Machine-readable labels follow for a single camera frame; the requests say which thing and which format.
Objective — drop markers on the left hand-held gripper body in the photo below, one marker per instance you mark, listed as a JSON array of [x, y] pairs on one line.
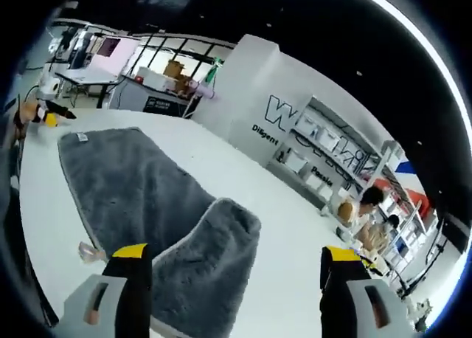
[[51, 88]]

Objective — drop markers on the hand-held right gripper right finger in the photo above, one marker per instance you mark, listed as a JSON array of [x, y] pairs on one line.
[[339, 297]]

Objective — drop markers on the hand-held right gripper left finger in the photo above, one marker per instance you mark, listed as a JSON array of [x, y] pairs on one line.
[[134, 297]]

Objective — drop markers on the grey fluffy towel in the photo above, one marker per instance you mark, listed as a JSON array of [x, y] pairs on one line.
[[140, 190]]

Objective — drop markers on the person's left hand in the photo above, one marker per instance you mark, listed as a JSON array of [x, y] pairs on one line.
[[26, 113]]

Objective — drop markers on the large monitor screen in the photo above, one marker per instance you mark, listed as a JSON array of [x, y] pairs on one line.
[[116, 55]]

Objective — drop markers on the white table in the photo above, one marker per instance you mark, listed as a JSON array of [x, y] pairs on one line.
[[280, 242]]

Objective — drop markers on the black front counter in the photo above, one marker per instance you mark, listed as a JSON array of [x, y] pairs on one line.
[[158, 102]]

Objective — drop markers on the grey metal shelving rack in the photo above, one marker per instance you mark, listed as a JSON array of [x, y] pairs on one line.
[[306, 131], [409, 220]]

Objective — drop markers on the brown cardboard boxes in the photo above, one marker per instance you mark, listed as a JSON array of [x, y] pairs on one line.
[[174, 68]]

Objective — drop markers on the purple roll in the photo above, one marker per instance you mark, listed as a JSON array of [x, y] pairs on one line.
[[203, 90]]

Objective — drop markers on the metal shelf with white bins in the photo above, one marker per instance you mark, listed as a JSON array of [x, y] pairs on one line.
[[332, 142]]

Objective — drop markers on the green hanging item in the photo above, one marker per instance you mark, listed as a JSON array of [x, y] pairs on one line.
[[213, 72]]

